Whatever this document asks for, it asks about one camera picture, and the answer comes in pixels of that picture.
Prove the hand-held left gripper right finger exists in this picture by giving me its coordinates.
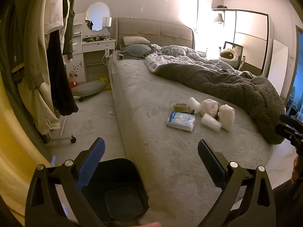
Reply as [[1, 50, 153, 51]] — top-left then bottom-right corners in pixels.
[[198, 139, 277, 227]]

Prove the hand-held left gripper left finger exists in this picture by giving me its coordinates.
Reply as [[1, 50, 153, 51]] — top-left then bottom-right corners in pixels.
[[25, 137, 112, 227]]

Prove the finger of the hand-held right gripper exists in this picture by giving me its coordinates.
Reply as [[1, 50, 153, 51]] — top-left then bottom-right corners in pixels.
[[275, 122, 303, 147], [279, 114, 303, 124]]

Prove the black plastic trash bin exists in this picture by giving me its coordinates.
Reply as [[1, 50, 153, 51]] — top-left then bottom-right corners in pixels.
[[78, 158, 149, 224]]

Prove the tall white paper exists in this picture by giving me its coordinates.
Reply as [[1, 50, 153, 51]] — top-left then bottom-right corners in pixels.
[[217, 104, 235, 131]]

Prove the blue white wipes packet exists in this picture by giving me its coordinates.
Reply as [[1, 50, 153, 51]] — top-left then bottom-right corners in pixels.
[[167, 112, 196, 132]]

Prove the round white paper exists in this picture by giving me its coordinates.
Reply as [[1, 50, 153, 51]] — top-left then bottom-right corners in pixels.
[[199, 99, 218, 117]]

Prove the clear bubble wrap piece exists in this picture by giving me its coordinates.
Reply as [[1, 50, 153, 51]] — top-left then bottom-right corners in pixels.
[[188, 97, 201, 111]]

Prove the brown tape roll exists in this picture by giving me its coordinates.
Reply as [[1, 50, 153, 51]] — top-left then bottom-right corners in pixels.
[[173, 103, 190, 113]]

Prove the white clothes rack base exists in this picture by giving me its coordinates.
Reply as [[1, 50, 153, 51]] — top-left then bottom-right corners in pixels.
[[46, 115, 77, 145]]

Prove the grey stool cushion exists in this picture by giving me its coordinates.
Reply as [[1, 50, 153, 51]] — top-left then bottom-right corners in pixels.
[[71, 80, 107, 102]]

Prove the cream coat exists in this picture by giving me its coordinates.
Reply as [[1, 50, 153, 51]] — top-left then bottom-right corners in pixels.
[[24, 28, 61, 135]]

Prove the yellow plastic bag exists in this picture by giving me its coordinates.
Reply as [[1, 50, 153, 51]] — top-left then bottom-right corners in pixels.
[[99, 76, 112, 90]]

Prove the dark grey fleece blanket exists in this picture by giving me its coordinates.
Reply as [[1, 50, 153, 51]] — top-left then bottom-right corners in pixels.
[[155, 63, 286, 145]]

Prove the white green pet bed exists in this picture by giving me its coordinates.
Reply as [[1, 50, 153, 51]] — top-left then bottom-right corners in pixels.
[[218, 46, 239, 68]]

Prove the grey upholstered bed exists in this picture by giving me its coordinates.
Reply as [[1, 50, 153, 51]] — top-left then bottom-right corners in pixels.
[[108, 18, 284, 227]]

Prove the black hanging garment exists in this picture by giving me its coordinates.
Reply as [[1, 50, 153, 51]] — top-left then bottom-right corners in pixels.
[[47, 27, 79, 116]]

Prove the white wardrobe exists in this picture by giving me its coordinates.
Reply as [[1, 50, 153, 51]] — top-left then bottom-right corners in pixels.
[[223, 9, 275, 76]]

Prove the grey patterned duvet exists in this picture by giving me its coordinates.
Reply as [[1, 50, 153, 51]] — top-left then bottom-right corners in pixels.
[[144, 44, 242, 74]]

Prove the white dressing table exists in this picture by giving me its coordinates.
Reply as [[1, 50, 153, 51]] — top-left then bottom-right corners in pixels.
[[63, 21, 116, 84]]

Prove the grey green pillow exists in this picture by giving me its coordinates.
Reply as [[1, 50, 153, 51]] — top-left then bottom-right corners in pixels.
[[118, 44, 152, 59]]

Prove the cream pillow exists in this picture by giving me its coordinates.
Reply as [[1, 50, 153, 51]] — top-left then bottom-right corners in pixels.
[[123, 36, 151, 46]]

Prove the dark green knit garment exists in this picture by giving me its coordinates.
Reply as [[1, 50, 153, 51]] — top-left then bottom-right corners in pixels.
[[62, 0, 76, 61]]

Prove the silver table lamp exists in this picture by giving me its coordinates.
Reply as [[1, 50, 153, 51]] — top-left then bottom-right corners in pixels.
[[102, 17, 112, 40]]

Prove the oval mirror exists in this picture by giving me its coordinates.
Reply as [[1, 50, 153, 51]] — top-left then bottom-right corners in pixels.
[[85, 2, 111, 32]]

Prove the white shirt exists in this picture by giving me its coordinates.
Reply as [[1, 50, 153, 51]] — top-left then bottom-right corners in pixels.
[[45, 0, 65, 32]]

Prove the white charger cable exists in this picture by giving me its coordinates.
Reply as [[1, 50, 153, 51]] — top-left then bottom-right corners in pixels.
[[102, 47, 111, 66]]

